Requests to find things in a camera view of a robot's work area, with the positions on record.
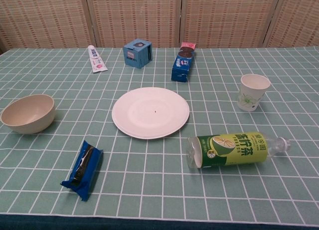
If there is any white round plate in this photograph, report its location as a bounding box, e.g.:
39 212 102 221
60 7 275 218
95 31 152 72
111 87 191 140

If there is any bamboo folding screen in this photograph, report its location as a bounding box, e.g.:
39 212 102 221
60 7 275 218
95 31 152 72
0 0 319 54

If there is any green checkered tablecloth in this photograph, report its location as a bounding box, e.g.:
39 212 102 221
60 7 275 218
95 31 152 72
0 47 319 230

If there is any green label tea bottle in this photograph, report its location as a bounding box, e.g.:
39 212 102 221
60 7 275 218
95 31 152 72
186 132 292 170

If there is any blue cube carton box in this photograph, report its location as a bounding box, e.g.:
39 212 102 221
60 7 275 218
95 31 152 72
123 38 153 69

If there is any white paper cup green flower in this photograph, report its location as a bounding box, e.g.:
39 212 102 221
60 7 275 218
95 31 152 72
236 73 272 113

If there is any white toothpaste tube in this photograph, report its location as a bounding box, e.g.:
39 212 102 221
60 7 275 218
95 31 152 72
87 45 109 74

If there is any beige bowl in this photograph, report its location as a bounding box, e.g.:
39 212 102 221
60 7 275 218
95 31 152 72
0 94 56 135

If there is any blue cookie packet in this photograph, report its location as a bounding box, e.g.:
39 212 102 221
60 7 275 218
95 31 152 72
60 139 104 202

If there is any blue cookie box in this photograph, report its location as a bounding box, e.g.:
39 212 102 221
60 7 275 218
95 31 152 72
170 41 196 83

